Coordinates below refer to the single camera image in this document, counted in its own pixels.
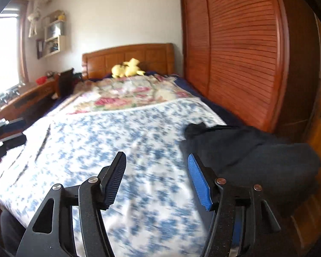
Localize wooden louvered wardrobe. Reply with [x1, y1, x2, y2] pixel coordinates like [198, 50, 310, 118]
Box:
[179, 0, 319, 142]

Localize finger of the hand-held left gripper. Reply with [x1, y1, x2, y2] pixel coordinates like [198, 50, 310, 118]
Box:
[0, 117, 26, 135]
[0, 132, 27, 156]

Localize wooden desk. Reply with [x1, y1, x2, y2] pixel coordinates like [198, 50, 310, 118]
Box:
[0, 79, 59, 129]

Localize blue floral bedspread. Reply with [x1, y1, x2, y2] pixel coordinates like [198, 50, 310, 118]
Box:
[0, 98, 228, 257]

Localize wooden headboard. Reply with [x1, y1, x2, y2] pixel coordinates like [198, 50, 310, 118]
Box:
[82, 43, 175, 81]

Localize pink floral blanket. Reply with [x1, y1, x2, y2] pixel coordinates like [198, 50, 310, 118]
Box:
[67, 75, 201, 114]

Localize black double-breasted coat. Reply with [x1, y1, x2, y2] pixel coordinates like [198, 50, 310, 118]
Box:
[180, 123, 321, 193]

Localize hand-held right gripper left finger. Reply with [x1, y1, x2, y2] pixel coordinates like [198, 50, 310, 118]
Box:
[16, 151, 127, 257]

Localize black tools on desk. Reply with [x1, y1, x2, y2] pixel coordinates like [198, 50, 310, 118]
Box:
[0, 84, 26, 105]

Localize white wall shelf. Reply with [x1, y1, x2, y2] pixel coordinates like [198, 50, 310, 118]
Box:
[36, 11, 67, 59]

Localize tied cream curtain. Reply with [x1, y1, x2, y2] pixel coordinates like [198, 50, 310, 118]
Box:
[27, 0, 47, 38]

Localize dark wooden chair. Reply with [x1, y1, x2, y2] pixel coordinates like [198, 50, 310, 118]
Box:
[55, 68, 75, 98]

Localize wood-framed window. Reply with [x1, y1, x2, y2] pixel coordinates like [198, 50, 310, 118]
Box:
[0, 1, 30, 99]

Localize yellow plush toy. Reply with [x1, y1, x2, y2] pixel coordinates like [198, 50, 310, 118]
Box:
[111, 58, 146, 79]

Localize black folders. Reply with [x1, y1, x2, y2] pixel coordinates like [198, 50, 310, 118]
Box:
[36, 39, 45, 59]

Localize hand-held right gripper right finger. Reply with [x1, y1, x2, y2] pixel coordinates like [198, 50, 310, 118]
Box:
[187, 153, 292, 257]

